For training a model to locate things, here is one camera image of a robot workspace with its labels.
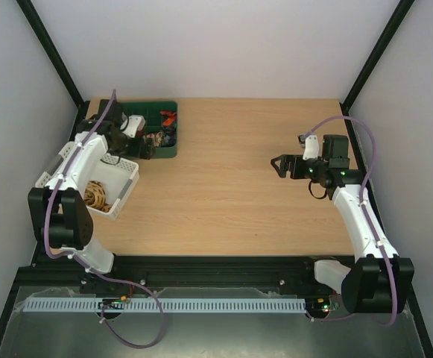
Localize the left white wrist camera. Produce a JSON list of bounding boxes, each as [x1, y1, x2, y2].
[[120, 115, 146, 138]]

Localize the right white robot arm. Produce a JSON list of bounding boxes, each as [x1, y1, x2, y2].
[[271, 134, 414, 315]]

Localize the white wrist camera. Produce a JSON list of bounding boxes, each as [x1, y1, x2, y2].
[[298, 134, 320, 160], [120, 115, 146, 138]]

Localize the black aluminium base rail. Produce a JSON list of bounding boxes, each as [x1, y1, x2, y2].
[[12, 255, 334, 298]]

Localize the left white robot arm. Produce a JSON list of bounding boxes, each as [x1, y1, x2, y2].
[[28, 95, 145, 274]]

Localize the colourful patterned rolled tie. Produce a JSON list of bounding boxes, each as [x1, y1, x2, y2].
[[145, 131, 165, 148]]

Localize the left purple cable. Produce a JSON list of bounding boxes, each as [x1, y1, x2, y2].
[[43, 88, 165, 350]]

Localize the blue patterned rolled tie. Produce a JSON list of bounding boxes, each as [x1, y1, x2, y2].
[[162, 127, 177, 147]]

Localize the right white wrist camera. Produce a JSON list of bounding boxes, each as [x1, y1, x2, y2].
[[298, 134, 320, 160]]

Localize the purple cable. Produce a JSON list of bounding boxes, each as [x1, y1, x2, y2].
[[43, 88, 165, 350], [300, 115, 401, 327]]

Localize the green compartment tray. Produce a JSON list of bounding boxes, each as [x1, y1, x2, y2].
[[106, 100, 178, 159]]

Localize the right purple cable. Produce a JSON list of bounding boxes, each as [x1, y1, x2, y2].
[[300, 115, 401, 327]]

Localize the yellow leopard print tie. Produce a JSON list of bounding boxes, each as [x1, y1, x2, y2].
[[84, 180, 112, 213]]

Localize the light blue cable duct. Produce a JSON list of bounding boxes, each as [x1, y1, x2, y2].
[[23, 298, 306, 314]]

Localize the white perforated plastic basket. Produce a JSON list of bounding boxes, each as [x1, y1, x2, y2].
[[34, 142, 139, 220]]

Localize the red orange rolled tie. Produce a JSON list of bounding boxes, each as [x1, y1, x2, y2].
[[160, 110, 177, 127]]

